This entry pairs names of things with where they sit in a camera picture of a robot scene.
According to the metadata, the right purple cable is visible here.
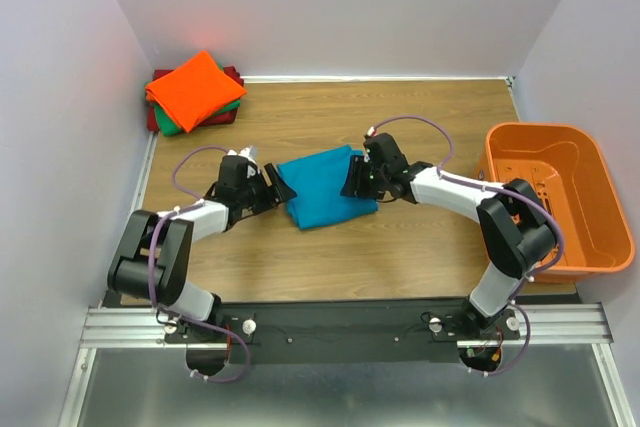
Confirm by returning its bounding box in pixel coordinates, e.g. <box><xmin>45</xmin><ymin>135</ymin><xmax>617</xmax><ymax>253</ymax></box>
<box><xmin>367</xmin><ymin>115</ymin><xmax>566</xmax><ymax>378</ymax></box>

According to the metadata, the purple cable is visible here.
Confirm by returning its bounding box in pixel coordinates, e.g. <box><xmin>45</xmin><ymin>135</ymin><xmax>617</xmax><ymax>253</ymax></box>
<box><xmin>367</xmin><ymin>115</ymin><xmax>566</xmax><ymax>378</ymax></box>
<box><xmin>149</xmin><ymin>145</ymin><xmax>251</xmax><ymax>383</ymax></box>

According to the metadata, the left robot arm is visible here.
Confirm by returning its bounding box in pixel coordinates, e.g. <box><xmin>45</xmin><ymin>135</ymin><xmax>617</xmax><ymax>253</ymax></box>
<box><xmin>107</xmin><ymin>148</ymin><xmax>297</xmax><ymax>342</ymax></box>

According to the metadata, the orange plastic basket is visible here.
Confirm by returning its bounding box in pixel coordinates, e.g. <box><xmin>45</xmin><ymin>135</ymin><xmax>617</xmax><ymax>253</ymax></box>
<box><xmin>474</xmin><ymin>122</ymin><xmax>635</xmax><ymax>283</ymax></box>

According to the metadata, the blue t-shirt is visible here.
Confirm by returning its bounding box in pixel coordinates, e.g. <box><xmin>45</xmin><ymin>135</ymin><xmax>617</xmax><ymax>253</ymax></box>
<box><xmin>277</xmin><ymin>145</ymin><xmax>378</xmax><ymax>230</ymax></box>

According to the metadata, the orange folded t-shirt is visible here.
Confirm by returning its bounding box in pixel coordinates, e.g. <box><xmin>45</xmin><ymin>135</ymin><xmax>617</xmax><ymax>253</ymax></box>
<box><xmin>145</xmin><ymin>51</ymin><xmax>247</xmax><ymax>133</ymax></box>

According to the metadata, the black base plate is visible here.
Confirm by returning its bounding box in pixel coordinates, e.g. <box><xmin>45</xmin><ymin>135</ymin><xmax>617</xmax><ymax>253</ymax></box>
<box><xmin>165</xmin><ymin>298</ymin><xmax>523</xmax><ymax>371</ymax></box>

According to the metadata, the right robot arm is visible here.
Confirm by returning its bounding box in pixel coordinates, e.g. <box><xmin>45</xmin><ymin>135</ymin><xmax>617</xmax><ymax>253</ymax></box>
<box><xmin>341</xmin><ymin>132</ymin><xmax>565</xmax><ymax>337</ymax></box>

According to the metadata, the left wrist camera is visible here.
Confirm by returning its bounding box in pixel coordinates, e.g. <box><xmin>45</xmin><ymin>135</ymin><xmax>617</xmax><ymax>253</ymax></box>
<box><xmin>227</xmin><ymin>145</ymin><xmax>258</xmax><ymax>164</ymax></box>

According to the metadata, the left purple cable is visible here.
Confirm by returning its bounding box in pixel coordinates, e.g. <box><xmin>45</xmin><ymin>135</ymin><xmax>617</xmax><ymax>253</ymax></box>
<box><xmin>149</xmin><ymin>145</ymin><xmax>251</xmax><ymax>383</ymax></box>

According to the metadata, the green folded t-shirt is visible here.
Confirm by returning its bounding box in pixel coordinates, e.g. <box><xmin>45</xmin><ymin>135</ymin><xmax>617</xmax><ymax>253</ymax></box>
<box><xmin>152</xmin><ymin>62</ymin><xmax>242</xmax><ymax>137</ymax></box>

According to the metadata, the dark red folded t-shirt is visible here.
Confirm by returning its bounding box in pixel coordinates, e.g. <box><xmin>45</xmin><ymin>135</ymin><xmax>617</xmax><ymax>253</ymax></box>
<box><xmin>145</xmin><ymin>64</ymin><xmax>245</xmax><ymax>133</ymax></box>

